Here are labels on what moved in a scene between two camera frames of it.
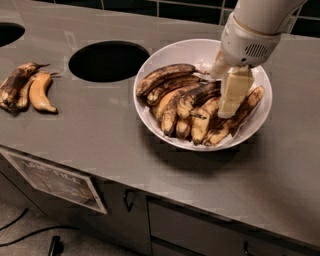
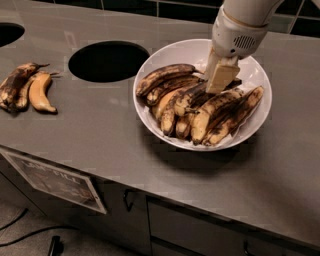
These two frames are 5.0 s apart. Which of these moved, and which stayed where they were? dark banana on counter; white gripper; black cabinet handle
Moved: white gripper
Stayed: dark banana on counter; black cabinet handle
